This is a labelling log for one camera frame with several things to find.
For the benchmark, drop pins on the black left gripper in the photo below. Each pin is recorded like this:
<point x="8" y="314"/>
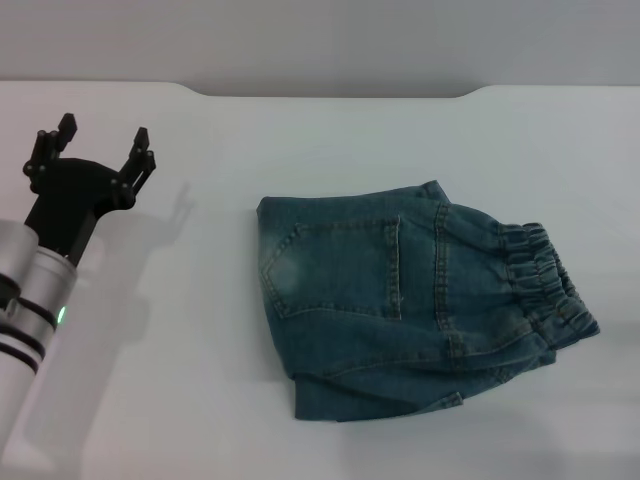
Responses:
<point x="70" y="195"/>

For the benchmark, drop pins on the blue denim shorts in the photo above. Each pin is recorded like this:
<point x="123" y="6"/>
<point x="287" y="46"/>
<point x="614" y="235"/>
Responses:
<point x="400" y="300"/>

